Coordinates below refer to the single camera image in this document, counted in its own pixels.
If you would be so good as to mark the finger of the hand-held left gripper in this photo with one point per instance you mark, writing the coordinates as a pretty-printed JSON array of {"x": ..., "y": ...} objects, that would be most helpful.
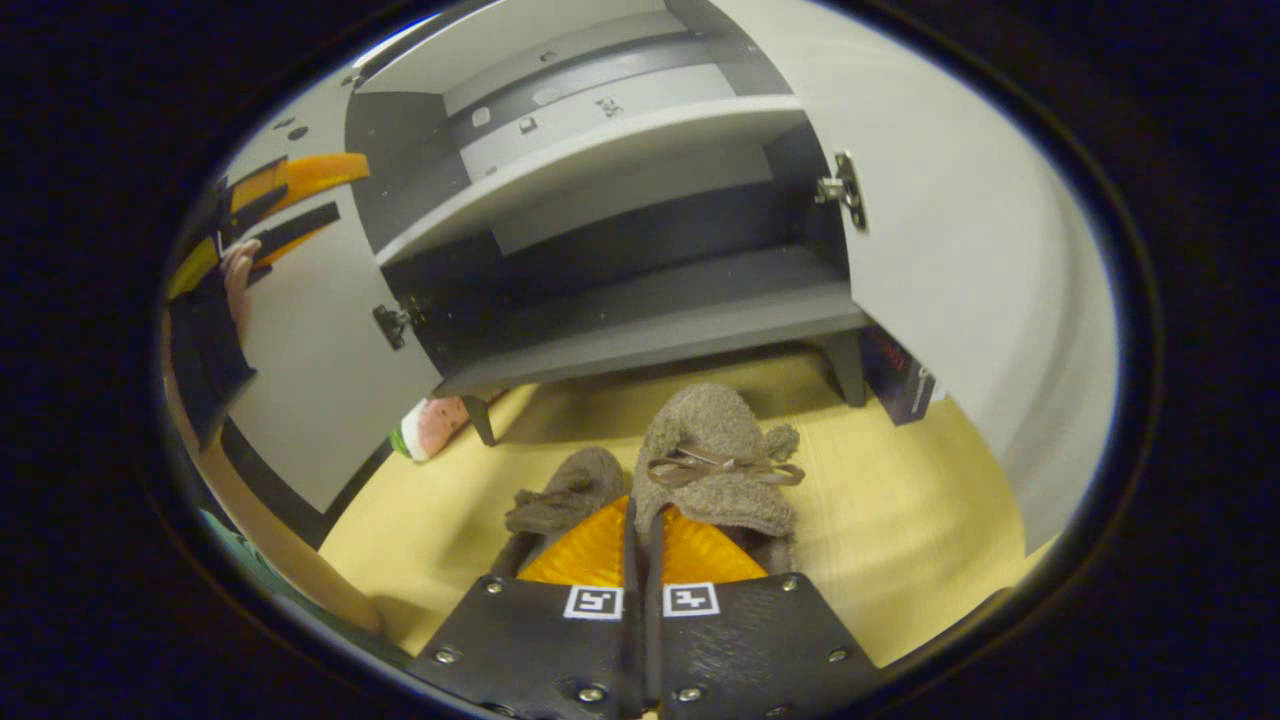
[
  {"x": 295, "y": 228},
  {"x": 310, "y": 172}
]

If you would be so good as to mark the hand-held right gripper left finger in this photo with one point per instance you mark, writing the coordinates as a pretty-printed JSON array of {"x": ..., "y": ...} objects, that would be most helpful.
[{"x": 545, "y": 640}]

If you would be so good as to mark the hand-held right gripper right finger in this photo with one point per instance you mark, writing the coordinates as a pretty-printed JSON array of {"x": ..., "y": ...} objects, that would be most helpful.
[{"x": 760, "y": 640}]

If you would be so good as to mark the white shoe cabinet door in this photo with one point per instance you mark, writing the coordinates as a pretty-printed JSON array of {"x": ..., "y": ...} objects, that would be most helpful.
[
  {"x": 320, "y": 340},
  {"x": 980, "y": 250}
]

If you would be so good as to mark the brown fuzzy shoe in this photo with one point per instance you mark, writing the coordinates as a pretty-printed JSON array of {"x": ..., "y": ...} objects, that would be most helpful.
[
  {"x": 580, "y": 480},
  {"x": 710, "y": 440}
]

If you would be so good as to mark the white grey shoe cabinet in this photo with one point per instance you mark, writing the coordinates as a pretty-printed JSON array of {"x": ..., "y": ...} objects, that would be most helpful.
[{"x": 620, "y": 320}]

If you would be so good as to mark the pink green soft item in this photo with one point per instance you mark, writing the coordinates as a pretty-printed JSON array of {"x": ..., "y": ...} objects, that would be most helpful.
[{"x": 435, "y": 425}]

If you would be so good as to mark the blue white carton box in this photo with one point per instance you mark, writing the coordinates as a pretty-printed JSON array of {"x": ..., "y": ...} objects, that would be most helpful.
[{"x": 900, "y": 385}]

